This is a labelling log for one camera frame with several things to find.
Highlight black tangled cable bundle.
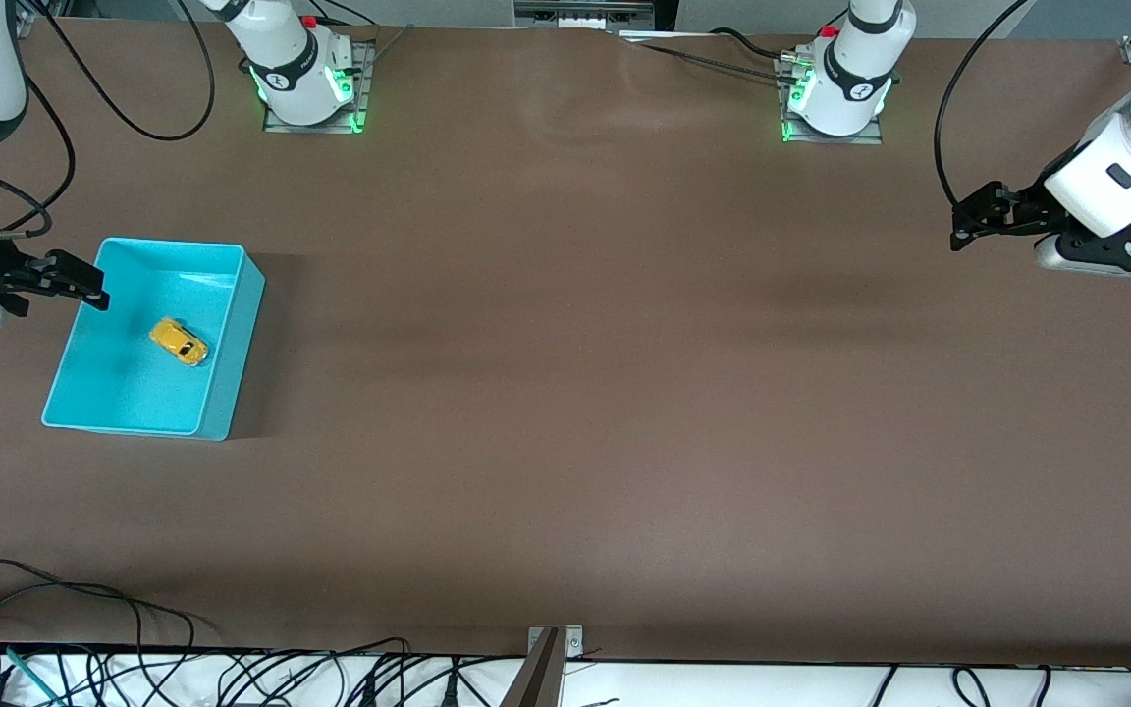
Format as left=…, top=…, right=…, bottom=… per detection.
left=202, top=636, right=527, bottom=707

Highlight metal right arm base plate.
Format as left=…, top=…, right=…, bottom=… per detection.
left=263, top=39, right=372, bottom=136

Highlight turquoise plastic bin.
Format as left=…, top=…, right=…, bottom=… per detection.
left=41, top=237, right=267, bottom=442

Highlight grey power strip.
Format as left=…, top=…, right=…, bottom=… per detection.
left=514, top=0, right=657, bottom=28

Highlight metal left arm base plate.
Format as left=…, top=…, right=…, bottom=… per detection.
left=777, top=54, right=887, bottom=146

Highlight grey metal mounting bracket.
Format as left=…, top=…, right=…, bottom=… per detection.
left=526, top=625, right=586, bottom=661

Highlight black cables at left base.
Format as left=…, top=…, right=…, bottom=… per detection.
left=619, top=26, right=797, bottom=84

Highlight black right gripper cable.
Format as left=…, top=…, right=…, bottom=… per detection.
left=0, top=74, right=76, bottom=242

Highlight black looping floor cable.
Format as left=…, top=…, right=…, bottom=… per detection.
left=0, top=558, right=201, bottom=680

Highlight grey metal bar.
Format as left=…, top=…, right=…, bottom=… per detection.
left=499, top=628, right=566, bottom=707

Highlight black right arm looping cable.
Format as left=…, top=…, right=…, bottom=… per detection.
left=30, top=0, right=217, bottom=142

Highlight yellow beetle toy car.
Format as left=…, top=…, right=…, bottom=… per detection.
left=149, top=316, right=210, bottom=368

